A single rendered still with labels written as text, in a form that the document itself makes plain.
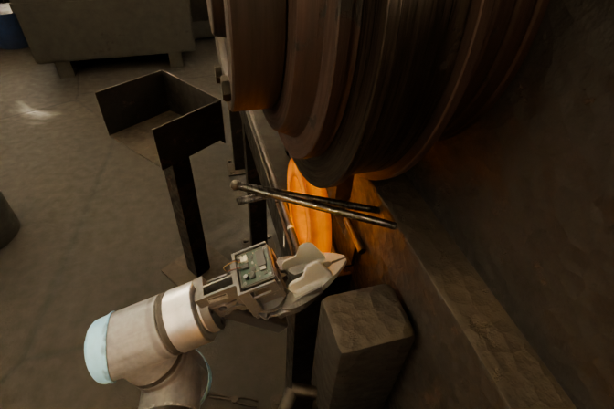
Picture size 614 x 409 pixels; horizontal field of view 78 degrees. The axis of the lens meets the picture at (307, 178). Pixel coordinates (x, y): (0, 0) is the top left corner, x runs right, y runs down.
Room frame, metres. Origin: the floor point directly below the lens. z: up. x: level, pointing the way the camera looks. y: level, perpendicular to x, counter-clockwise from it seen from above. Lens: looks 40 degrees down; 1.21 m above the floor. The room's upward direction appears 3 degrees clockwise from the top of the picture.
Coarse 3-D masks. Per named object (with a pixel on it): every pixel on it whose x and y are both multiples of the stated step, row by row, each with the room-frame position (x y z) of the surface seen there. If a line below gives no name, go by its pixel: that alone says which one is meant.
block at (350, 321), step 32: (384, 288) 0.28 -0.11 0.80; (320, 320) 0.26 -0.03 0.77; (352, 320) 0.24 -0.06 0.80; (384, 320) 0.24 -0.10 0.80; (320, 352) 0.24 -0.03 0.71; (352, 352) 0.20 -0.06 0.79; (384, 352) 0.21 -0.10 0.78; (320, 384) 0.23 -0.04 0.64; (352, 384) 0.20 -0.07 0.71; (384, 384) 0.22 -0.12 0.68
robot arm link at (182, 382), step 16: (192, 352) 0.28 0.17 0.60; (176, 368) 0.25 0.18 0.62; (192, 368) 0.26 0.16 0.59; (208, 368) 0.28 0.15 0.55; (160, 384) 0.23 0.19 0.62; (176, 384) 0.23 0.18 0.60; (192, 384) 0.24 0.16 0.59; (208, 384) 0.26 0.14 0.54; (144, 400) 0.21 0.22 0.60; (160, 400) 0.21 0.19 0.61; (176, 400) 0.21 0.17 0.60; (192, 400) 0.22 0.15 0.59
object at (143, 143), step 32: (96, 96) 0.89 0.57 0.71; (128, 96) 0.95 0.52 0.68; (160, 96) 1.03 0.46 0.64; (192, 96) 0.96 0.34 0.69; (128, 128) 0.93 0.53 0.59; (160, 128) 0.75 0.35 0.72; (192, 128) 0.81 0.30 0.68; (160, 160) 0.73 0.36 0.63; (192, 192) 0.87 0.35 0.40; (192, 224) 0.85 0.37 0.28; (192, 256) 0.84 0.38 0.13
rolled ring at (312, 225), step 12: (288, 168) 0.54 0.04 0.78; (288, 180) 0.54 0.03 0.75; (300, 180) 0.46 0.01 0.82; (300, 192) 0.53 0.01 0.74; (312, 192) 0.43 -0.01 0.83; (324, 192) 0.43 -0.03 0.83; (300, 216) 0.50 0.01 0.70; (312, 216) 0.40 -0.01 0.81; (324, 216) 0.40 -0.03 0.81; (300, 228) 0.48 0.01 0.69; (312, 228) 0.39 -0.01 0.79; (324, 228) 0.39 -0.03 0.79; (300, 240) 0.45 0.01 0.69; (312, 240) 0.38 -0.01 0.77; (324, 240) 0.38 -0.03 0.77; (324, 252) 0.38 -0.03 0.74
